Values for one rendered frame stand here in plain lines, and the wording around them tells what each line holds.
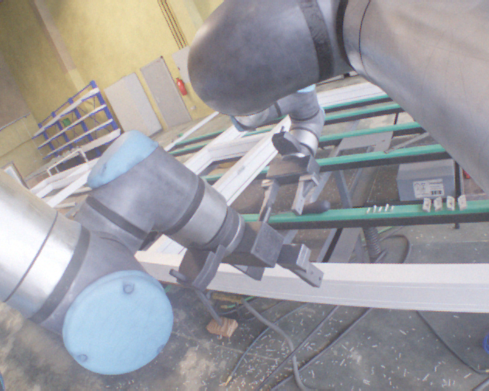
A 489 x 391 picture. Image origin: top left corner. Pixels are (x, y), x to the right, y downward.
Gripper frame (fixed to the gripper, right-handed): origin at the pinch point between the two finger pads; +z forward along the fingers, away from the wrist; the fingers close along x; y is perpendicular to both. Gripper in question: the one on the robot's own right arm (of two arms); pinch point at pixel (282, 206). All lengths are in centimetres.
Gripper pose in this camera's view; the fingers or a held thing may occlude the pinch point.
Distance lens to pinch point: 81.1
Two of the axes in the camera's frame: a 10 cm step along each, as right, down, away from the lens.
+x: -7.3, 1.0, 6.8
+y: 6.1, 5.5, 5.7
